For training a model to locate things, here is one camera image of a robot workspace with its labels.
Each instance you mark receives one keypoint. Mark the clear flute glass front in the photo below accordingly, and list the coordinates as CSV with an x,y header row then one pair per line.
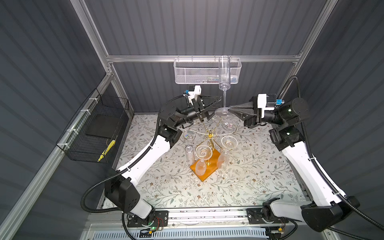
x,y
203,153

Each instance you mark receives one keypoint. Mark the white mesh wall basket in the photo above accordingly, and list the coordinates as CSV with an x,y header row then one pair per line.
x,y
186,68

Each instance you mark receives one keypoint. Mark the items in white basket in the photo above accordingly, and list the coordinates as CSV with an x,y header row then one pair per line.
x,y
213,79

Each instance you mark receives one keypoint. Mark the black pad in basket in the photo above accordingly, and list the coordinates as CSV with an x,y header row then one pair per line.
x,y
103,126

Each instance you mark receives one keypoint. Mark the floral table mat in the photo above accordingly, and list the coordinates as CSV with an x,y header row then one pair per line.
x,y
256,172

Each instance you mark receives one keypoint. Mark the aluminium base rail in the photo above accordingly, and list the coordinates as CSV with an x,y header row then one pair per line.
x,y
216,223

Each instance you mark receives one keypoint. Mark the black wire wall basket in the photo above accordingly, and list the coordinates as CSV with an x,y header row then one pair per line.
x,y
78,146

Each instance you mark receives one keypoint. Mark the yellow black striped tool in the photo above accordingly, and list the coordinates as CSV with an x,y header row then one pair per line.
x,y
107,149

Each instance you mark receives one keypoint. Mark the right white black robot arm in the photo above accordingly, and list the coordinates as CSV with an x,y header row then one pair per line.
x,y
327,204

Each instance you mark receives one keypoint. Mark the gold wire glass rack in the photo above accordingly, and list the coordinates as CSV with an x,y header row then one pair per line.
x,y
213,136

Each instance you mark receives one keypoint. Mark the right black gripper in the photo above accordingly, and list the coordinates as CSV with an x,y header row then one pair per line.
x,y
245,114

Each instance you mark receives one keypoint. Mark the clear flute glass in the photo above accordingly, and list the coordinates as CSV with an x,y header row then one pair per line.
x,y
224,84
228,143
203,153
189,136
229,126

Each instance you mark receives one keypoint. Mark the orange wooden rack base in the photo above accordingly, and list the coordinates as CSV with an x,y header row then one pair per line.
x,y
211,166

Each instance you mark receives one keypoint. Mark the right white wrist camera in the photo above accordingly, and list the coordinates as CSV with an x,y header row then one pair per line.
x,y
268,102

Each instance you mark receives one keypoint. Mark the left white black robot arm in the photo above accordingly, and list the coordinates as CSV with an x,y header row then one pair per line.
x,y
121,190

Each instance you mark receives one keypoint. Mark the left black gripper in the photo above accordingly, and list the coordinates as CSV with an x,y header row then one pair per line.
x,y
200,111

